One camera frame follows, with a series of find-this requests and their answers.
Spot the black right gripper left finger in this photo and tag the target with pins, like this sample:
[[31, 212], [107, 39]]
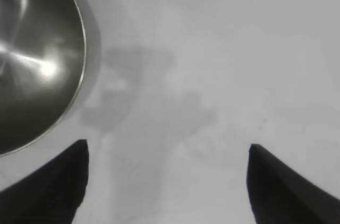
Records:
[[53, 189]]

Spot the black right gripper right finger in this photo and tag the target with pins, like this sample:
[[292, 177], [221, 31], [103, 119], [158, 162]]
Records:
[[281, 194]]

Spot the stainless steel mixing bowl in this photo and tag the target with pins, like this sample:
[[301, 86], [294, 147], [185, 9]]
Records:
[[40, 48]]

